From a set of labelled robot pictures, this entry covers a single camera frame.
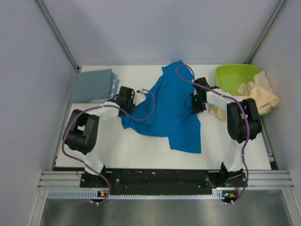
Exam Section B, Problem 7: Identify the folded grey-blue t shirt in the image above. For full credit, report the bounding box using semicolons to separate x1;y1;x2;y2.
70;69;113;103

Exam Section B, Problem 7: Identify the peach t shirt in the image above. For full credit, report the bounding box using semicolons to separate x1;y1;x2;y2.
209;70;281;120

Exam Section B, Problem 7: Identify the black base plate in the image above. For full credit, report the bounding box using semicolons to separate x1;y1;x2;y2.
80;168;246;195

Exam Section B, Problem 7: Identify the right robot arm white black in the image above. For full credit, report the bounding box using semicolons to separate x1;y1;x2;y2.
191;78;262;186

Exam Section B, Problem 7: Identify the aluminium corner post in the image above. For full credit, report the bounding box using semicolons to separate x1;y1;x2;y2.
244;0;288;65
35;0;80;72

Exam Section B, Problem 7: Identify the light blue cable duct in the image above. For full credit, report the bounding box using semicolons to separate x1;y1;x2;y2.
47;189;225;200

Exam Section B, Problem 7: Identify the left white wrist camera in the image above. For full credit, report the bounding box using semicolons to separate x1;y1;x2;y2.
133;89;148;106

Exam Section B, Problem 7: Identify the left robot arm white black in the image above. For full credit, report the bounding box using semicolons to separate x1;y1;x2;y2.
61;86;146;187

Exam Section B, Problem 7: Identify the green plastic bin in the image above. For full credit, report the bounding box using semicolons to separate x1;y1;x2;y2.
215;64;272;116

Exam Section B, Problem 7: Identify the purple cable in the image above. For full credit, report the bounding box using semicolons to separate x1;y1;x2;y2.
175;65;249;205
61;89;156;205

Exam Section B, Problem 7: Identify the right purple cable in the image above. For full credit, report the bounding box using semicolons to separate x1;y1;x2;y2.
175;65;249;205

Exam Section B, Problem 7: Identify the aluminium frame rail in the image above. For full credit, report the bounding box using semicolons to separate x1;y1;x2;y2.
38;170;294;190

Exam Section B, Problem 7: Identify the right aluminium corner post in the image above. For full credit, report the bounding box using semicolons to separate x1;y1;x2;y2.
244;0;288;65

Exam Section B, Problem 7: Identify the bright blue t shirt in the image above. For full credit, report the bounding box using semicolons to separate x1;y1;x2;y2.
121;61;201;153

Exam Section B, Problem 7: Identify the left aluminium corner post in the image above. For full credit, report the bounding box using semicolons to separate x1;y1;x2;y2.
35;0;80;72

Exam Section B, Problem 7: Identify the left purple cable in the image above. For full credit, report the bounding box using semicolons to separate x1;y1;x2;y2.
61;89;156;205

